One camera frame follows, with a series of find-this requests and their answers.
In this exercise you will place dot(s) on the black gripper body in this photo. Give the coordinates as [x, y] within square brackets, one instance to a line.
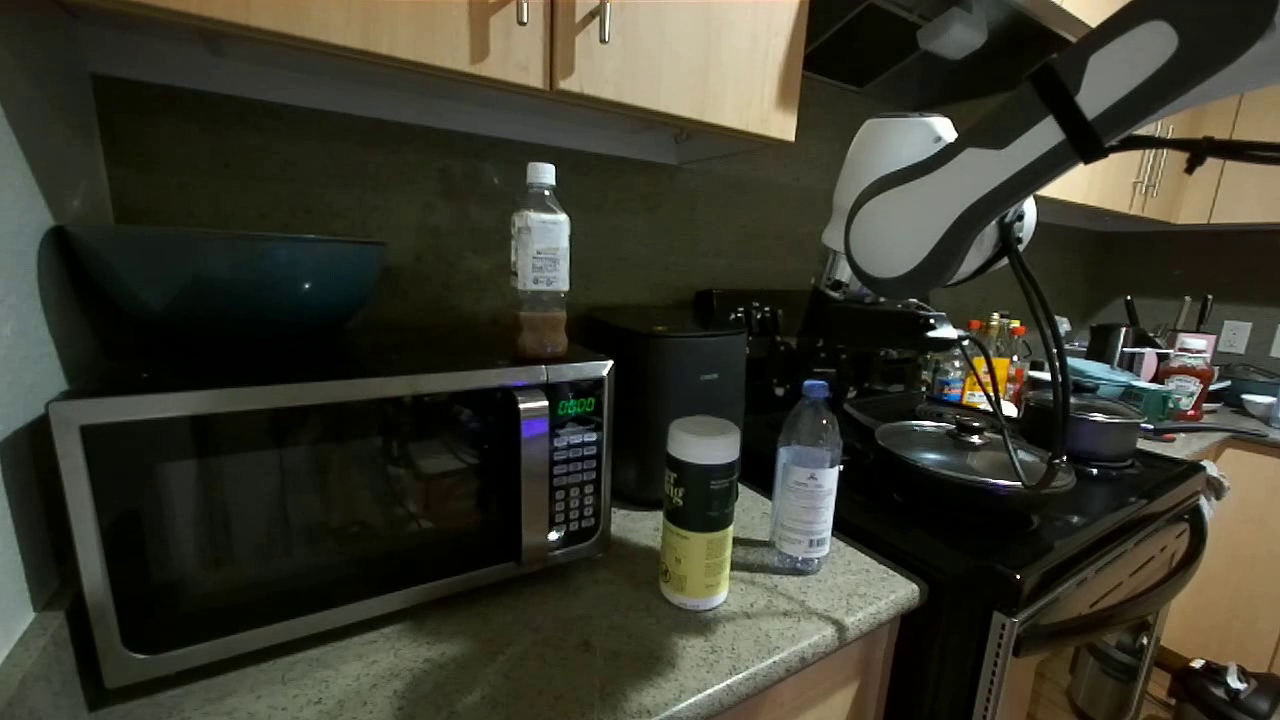
[874, 320]

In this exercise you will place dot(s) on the clear water bottle blue cap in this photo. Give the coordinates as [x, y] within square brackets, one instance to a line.
[804, 487]

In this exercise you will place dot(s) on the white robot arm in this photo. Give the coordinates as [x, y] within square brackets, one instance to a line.
[1013, 144]

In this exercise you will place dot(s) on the blue label condiment bottle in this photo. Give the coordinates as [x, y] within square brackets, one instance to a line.
[948, 381]

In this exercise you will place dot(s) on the yellow condiment bottle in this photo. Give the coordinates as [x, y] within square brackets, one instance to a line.
[985, 381]

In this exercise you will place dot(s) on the white cap bottle brown liquid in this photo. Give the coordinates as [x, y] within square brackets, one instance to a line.
[537, 254]

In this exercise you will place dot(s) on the glass lid frying pan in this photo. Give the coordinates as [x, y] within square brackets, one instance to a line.
[955, 453]

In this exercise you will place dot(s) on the black air fryer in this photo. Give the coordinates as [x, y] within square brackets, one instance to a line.
[666, 400]

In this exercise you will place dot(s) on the teal plastic container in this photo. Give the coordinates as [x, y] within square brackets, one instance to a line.
[1123, 386]

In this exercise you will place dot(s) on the small dark pot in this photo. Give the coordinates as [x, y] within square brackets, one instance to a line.
[1104, 435]

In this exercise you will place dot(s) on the white lid green label canister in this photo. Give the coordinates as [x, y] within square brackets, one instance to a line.
[699, 522]

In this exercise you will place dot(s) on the range hood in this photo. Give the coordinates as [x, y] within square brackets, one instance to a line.
[883, 46]

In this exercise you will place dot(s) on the black kitchen stove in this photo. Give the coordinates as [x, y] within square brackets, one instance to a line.
[1040, 560]

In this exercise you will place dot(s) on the red white container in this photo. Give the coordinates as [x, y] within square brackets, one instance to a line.
[1184, 381]

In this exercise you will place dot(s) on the light wooden corner cabinet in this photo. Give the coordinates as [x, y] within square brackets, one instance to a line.
[1201, 194]

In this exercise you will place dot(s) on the wooden base cabinet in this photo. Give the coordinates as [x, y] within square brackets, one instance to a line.
[835, 684]

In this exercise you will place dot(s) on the steel black microwave oven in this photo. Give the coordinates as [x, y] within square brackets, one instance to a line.
[295, 522]

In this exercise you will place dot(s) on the teal bowl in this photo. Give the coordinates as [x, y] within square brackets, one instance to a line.
[224, 279]

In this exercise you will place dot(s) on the wooden wall cabinet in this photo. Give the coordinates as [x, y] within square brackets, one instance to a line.
[692, 61]

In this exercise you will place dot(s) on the white wall outlet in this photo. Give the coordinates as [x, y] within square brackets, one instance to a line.
[1232, 336]

